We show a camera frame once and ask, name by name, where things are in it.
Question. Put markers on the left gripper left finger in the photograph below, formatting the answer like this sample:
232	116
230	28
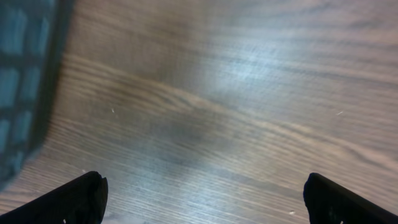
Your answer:
80	201

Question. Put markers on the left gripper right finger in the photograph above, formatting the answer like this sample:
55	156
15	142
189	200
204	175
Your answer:
329	203

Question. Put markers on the grey plastic shopping basket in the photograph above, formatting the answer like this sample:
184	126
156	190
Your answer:
33	36

